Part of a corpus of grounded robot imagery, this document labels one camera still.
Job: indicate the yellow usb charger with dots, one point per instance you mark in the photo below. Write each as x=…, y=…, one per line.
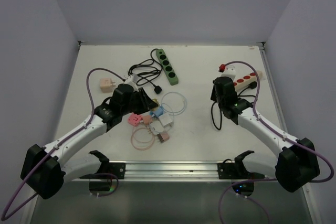
x=156, y=102

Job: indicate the pink plug adapter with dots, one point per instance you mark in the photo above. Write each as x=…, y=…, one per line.
x=134, y=119

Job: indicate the white cube usb charger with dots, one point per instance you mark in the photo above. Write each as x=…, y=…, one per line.
x=156, y=130

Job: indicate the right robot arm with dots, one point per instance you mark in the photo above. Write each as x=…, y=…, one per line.
x=296, y=162

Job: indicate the white plug adapter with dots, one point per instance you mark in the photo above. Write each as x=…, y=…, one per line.
x=166, y=120

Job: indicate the beige cube socket adapter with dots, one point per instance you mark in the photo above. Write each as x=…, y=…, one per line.
x=107, y=85

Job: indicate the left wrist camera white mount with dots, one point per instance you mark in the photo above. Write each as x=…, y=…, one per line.
x=132, y=81

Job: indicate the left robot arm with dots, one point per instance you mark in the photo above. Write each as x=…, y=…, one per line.
x=43, y=168

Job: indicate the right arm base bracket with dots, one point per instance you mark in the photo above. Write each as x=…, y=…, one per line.
x=235, y=169

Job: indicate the green power strip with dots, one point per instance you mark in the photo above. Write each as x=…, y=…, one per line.
x=167, y=67

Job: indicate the salmon usb charger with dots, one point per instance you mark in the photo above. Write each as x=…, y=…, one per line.
x=147, y=119

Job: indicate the beige dual usb charger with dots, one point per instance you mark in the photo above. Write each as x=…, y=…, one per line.
x=163, y=137

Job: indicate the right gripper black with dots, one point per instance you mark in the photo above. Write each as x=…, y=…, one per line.
x=212, y=95

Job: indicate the light blue usb charger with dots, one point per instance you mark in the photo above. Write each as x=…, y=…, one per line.
x=158, y=112

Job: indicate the cream power strip red sockets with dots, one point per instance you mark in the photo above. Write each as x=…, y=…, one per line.
x=245, y=81

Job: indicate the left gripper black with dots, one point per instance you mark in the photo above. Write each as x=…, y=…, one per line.
x=149, y=103

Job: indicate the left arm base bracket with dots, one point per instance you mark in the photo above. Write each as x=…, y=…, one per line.
x=106, y=166

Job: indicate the aluminium front rail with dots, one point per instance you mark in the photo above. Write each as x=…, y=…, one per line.
x=88, y=166

